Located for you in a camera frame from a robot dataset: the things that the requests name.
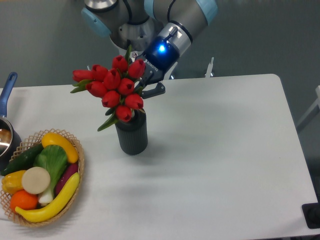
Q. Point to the yellow banana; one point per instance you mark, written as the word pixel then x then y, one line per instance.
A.
pixel 56 206

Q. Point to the white furniture at right edge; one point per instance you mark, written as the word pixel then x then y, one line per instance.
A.
pixel 310 113

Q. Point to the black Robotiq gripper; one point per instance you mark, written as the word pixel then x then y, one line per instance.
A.
pixel 158 58

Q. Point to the blue handled saucepan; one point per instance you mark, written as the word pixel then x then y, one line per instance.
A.
pixel 9 138

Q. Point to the red tulip bouquet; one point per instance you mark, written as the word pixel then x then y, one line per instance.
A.
pixel 117 91

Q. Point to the dark grey ribbed vase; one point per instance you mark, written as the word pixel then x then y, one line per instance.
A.
pixel 132 135

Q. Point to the beige round disc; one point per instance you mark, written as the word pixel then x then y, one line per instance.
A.
pixel 35 180

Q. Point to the orange fruit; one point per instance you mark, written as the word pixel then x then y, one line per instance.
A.
pixel 23 200

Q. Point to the woven wicker basket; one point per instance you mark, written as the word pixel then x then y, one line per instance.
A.
pixel 33 140

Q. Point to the green bok choy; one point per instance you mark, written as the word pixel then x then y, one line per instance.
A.
pixel 52 158

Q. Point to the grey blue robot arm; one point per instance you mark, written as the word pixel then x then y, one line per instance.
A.
pixel 160 31

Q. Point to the yellow squash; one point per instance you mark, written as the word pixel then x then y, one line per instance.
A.
pixel 52 138

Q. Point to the black device at edge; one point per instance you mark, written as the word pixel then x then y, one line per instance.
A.
pixel 311 212

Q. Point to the green cucumber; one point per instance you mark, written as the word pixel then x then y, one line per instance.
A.
pixel 23 161

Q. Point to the yellow bell pepper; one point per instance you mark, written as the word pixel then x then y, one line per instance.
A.
pixel 12 182

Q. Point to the purple sweet potato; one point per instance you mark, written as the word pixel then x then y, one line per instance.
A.
pixel 70 170

